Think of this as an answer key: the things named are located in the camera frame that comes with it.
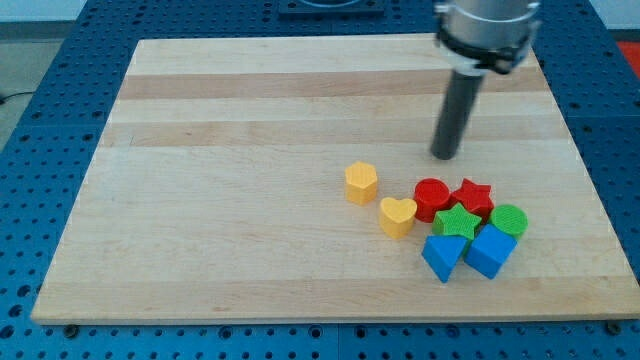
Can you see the green star block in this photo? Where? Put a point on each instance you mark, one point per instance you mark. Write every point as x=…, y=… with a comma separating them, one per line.
x=456, y=221

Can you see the yellow heart block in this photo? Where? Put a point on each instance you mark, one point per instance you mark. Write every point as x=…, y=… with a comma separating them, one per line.
x=396, y=216

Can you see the light wooden board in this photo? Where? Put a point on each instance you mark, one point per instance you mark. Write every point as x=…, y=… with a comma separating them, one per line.
x=216, y=193

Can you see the yellow hexagon block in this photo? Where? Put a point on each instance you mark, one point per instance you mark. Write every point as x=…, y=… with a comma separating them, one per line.
x=361, y=183

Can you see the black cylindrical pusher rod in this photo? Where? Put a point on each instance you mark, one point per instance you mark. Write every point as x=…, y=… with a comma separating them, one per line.
x=458, y=103

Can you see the red cylinder block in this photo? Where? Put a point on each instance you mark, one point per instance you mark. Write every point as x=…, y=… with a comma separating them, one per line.
x=431, y=195

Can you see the red star block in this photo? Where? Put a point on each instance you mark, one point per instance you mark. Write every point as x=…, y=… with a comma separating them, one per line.
x=475, y=198

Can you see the green cylinder block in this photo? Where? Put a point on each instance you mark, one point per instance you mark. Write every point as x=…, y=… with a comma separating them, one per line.
x=509, y=219

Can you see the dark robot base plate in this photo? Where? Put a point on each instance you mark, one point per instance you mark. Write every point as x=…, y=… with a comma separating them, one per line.
x=330, y=8

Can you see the blue cube block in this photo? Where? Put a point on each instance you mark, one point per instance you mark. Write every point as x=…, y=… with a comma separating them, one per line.
x=490, y=250

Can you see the blue triangle block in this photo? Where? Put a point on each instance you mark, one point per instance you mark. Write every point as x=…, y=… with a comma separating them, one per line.
x=442, y=252

